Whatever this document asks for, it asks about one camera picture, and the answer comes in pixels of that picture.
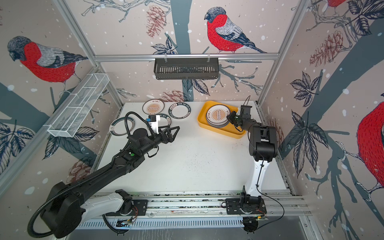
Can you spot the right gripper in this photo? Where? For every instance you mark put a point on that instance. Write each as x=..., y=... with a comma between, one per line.
x=231, y=116

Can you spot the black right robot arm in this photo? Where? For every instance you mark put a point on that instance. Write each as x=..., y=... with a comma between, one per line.
x=263, y=147

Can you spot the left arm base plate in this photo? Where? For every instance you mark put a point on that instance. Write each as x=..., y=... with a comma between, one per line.
x=134, y=208

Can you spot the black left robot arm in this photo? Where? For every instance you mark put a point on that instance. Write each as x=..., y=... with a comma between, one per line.
x=64, y=208

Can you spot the yellow plastic bin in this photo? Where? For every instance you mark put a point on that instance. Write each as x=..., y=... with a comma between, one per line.
x=229, y=130

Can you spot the black hanging wire basket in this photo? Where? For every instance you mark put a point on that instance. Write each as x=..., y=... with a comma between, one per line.
x=186, y=69

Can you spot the horizontal aluminium frame bar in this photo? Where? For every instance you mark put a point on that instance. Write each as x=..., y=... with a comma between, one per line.
x=221, y=57

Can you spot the orange sunburst plate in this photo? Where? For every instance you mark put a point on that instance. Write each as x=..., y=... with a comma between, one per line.
x=217, y=114
x=153, y=107

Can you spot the white mesh wire shelf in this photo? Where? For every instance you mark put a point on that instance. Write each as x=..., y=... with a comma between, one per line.
x=72, y=116

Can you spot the green lettered plate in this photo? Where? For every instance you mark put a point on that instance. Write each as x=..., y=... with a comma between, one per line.
x=179, y=110
x=165, y=120

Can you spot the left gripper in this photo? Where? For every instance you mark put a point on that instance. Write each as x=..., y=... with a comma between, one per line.
x=169, y=138

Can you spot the green rimmed plate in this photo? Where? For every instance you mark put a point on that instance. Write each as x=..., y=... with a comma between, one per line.
x=117, y=127

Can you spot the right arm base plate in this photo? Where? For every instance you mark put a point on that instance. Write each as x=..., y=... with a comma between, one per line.
x=254, y=206

